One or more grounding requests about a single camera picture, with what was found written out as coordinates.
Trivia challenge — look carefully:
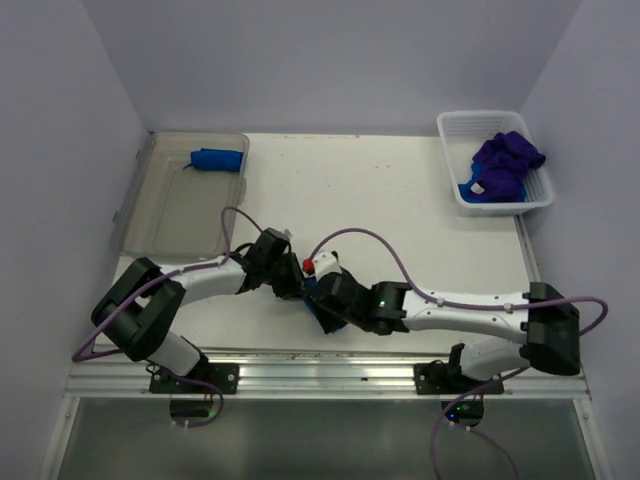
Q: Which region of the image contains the grey towel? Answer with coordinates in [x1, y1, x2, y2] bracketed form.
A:
[303, 277, 347, 335]

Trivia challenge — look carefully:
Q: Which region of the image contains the blue towel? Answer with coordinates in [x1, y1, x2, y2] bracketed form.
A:
[458, 163, 526, 203]
[183, 148, 243, 173]

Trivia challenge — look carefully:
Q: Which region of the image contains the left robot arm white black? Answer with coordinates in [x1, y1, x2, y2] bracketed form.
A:
[91, 228, 302, 393]

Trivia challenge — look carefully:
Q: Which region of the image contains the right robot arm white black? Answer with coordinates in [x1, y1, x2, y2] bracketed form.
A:
[309, 273, 581, 393]

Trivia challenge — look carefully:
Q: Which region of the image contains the clear plastic bin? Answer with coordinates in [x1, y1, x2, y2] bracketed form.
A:
[111, 132, 250, 263]

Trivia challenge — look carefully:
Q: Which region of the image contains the blue towel in basket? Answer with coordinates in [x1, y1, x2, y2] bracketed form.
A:
[458, 163, 526, 203]

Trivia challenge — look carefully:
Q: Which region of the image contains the white plastic basket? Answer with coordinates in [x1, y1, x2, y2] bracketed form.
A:
[437, 110, 554, 217]

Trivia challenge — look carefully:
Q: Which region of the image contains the purple towel in basket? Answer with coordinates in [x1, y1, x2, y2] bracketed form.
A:
[472, 131, 546, 182]

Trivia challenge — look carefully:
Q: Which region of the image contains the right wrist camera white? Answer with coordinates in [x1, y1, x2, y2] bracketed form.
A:
[302, 251, 342, 280]

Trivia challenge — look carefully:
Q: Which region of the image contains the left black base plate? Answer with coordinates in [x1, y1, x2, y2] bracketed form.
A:
[149, 362, 240, 395]

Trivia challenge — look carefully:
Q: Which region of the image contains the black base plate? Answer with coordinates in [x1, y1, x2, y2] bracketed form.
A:
[149, 362, 240, 395]
[413, 360, 488, 395]

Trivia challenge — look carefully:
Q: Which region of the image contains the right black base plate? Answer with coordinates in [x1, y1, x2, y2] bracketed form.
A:
[413, 360, 488, 395]

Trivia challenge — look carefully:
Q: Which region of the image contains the aluminium rail frame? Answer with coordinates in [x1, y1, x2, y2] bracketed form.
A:
[62, 294, 594, 401]

